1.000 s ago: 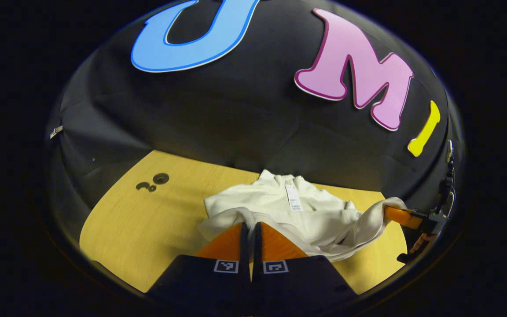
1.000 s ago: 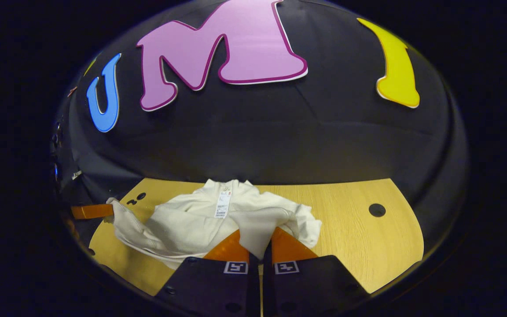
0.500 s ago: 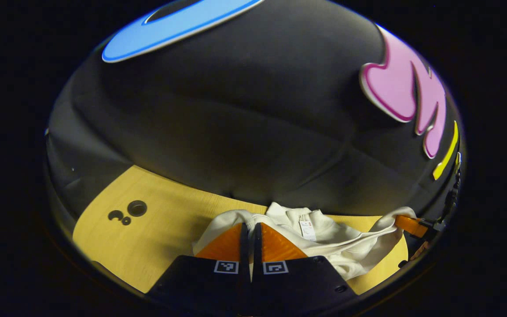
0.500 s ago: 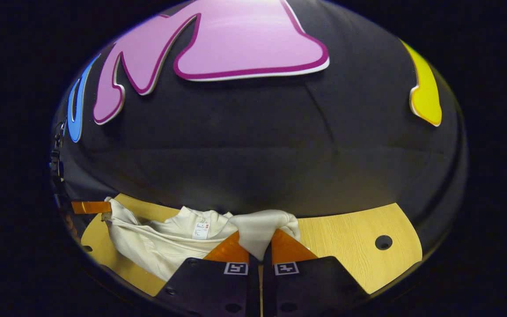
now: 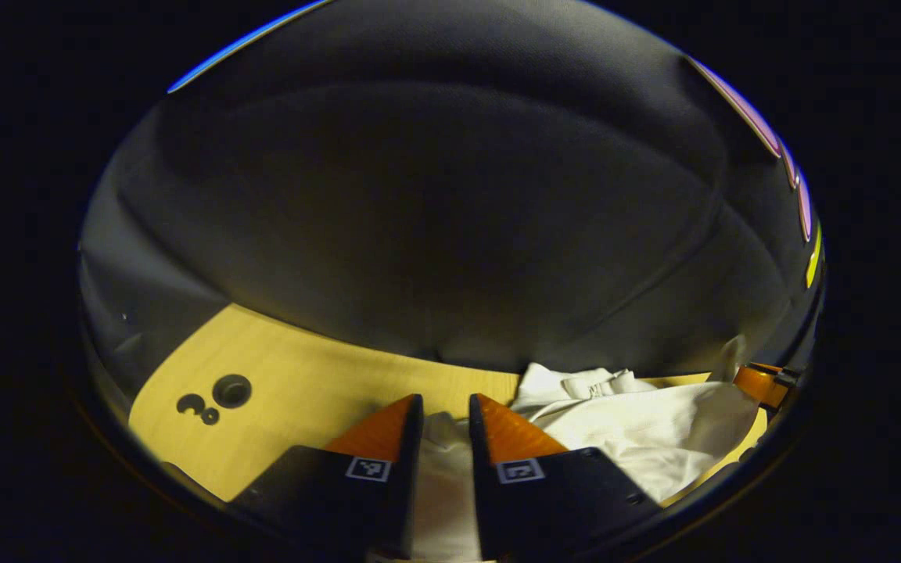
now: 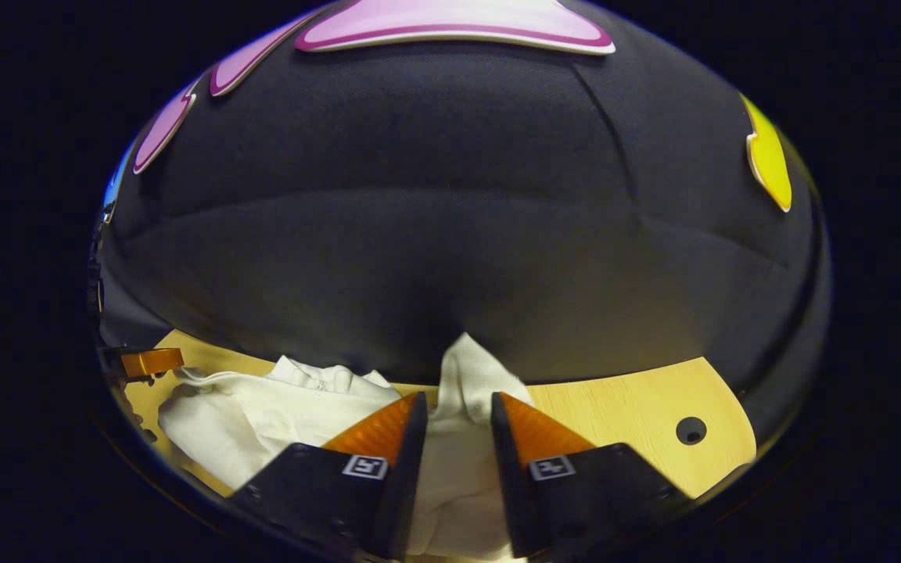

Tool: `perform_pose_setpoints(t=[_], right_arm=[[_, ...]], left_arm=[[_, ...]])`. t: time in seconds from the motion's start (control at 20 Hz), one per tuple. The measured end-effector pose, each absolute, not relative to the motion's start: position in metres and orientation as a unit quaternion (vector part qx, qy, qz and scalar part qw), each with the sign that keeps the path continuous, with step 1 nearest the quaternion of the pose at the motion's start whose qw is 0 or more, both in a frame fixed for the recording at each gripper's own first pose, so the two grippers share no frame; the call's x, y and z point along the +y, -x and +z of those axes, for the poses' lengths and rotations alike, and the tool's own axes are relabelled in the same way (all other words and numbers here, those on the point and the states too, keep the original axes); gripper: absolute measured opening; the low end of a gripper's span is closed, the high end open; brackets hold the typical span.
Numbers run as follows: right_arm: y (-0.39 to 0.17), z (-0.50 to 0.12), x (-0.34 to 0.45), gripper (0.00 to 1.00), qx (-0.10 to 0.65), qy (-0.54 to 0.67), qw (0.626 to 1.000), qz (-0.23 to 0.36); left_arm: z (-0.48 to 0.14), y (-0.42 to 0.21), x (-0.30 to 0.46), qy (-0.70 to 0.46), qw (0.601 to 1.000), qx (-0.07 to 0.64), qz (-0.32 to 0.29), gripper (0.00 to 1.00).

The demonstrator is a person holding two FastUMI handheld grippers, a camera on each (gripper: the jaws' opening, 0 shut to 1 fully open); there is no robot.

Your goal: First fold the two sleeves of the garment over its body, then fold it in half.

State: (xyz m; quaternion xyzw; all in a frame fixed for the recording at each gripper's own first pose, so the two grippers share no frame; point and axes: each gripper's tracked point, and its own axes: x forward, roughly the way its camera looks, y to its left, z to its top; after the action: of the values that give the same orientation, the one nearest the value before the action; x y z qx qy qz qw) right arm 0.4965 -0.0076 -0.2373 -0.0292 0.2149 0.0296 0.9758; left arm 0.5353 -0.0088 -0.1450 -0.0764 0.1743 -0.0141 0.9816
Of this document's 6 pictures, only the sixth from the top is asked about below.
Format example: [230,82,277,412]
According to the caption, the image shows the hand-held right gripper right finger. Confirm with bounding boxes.
[490,391,691,560]

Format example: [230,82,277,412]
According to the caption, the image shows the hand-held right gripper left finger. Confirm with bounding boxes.
[228,391,430,562]

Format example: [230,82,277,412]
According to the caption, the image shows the white cloth garment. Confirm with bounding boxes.
[157,332,537,563]

